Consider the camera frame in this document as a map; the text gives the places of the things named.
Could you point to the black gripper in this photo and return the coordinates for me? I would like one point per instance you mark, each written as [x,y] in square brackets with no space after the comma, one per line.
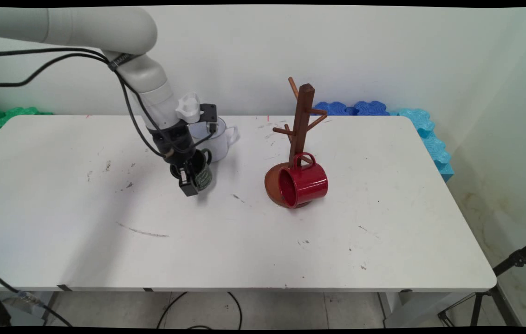
[173,141]

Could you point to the green mug with black inside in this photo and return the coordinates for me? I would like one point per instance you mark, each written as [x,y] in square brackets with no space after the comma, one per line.
[204,180]

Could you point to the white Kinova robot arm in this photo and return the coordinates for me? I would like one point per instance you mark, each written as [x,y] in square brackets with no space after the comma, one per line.
[105,30]

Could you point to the white enamel mug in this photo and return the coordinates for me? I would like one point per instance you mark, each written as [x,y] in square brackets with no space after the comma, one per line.
[220,141]

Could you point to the red mug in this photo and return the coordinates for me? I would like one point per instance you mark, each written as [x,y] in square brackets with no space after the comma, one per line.
[309,182]

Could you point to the brown wooden mug tree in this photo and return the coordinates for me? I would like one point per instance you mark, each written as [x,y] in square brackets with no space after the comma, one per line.
[301,120]

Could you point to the blue foam mat piece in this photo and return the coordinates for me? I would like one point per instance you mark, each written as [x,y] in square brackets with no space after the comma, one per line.
[332,108]
[372,107]

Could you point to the cyan foam mat piece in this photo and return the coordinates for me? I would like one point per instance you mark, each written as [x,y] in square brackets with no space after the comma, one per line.
[439,155]
[416,119]

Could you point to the white table leg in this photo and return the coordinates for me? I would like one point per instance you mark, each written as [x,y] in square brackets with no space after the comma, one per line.
[411,308]

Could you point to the black tripod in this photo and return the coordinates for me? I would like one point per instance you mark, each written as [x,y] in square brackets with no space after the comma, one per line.
[499,278]

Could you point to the white knob camera mount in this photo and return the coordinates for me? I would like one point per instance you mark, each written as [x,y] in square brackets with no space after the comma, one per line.
[188,109]

